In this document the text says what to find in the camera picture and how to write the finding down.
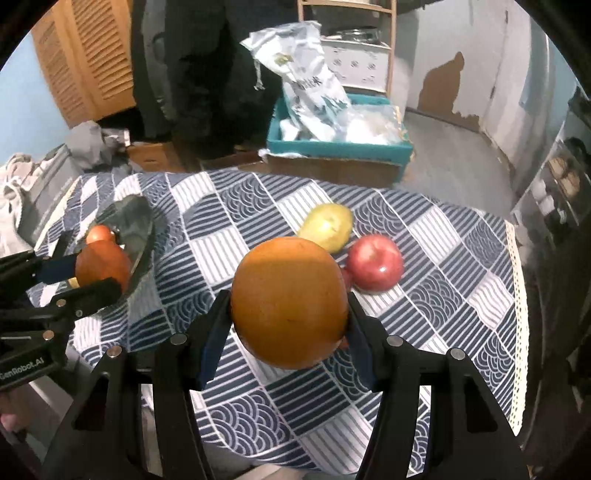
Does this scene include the orange red tomato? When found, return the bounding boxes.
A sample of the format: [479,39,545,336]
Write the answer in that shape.
[75,240,132,292]

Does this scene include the small orange fruit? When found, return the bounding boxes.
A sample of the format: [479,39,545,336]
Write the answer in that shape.
[85,225,116,245]

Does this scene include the dark glass fruit bowl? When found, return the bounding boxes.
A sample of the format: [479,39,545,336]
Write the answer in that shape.
[74,194,155,298]

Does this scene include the large orange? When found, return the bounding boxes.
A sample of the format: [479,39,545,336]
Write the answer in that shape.
[230,237,349,370]

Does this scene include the red apple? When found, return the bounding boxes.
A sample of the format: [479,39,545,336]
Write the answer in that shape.
[341,267,353,291]
[346,234,404,293]

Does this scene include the grey tote bag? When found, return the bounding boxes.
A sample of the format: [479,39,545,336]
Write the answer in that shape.
[18,144,82,246]

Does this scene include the beige crumpled cloth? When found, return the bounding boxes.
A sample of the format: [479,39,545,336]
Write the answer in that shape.
[0,153,53,257]

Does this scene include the grey crumpled clothes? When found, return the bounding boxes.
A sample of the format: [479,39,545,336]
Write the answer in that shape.
[65,121,131,172]

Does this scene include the small wooden box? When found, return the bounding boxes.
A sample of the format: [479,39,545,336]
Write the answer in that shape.
[126,142,186,173]

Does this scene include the blue white patterned tablecloth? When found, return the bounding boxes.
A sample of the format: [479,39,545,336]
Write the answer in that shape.
[33,170,528,475]

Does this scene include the wooden louvered cabinet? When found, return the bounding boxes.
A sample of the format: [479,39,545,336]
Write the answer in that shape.
[31,0,135,128]

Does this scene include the black hanging coat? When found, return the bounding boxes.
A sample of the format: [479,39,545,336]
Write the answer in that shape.
[130,1,297,159]

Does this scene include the shoe rack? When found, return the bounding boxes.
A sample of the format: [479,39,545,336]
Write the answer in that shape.
[512,88,590,248]

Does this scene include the yellow green pear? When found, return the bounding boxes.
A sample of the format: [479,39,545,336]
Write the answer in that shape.
[297,203,353,254]

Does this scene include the brown cardboard box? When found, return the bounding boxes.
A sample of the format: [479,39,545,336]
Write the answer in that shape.
[252,152,405,188]

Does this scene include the white printed plastic bag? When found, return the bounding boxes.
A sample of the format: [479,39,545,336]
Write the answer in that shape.
[240,21,351,142]

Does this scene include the teal cardboard box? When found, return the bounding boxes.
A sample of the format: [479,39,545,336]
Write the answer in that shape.
[266,96,414,167]

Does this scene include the clear plastic bag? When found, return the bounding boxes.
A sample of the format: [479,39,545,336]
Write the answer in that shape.
[342,104,409,145]

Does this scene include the white patterned storage box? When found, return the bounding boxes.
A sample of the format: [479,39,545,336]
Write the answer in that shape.
[322,37,391,94]

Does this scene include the wooden chair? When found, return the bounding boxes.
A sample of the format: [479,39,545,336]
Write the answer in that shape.
[297,1,398,97]

